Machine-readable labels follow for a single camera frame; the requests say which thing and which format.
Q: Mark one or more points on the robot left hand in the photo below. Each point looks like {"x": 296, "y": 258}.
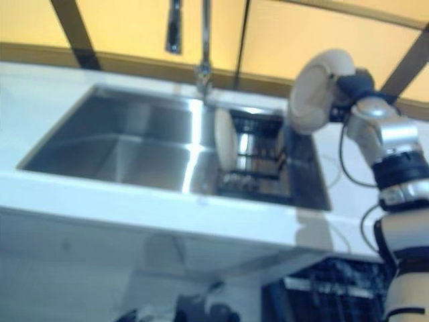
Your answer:
{"x": 130, "y": 317}

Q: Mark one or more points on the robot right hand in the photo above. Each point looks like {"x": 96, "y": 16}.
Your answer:
{"x": 357, "y": 84}

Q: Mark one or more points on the beige round plate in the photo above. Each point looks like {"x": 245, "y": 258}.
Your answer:
{"x": 226, "y": 139}
{"x": 311, "y": 94}

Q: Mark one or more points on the white cabinet door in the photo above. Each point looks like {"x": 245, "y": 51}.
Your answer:
{"x": 83, "y": 268}
{"x": 228, "y": 261}

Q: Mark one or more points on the black dish drying rack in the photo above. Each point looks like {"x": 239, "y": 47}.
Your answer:
{"x": 254, "y": 177}

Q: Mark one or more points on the chrome gooseneck kitchen faucet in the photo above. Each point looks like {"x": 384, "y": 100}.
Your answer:
{"x": 206, "y": 33}

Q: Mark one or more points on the stainless steel sink basin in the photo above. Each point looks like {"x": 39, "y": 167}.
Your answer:
{"x": 110, "y": 154}

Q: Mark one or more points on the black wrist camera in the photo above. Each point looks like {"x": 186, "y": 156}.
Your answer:
{"x": 340, "y": 112}

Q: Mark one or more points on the dark window frame grid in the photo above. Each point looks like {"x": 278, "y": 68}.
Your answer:
{"x": 78, "y": 33}

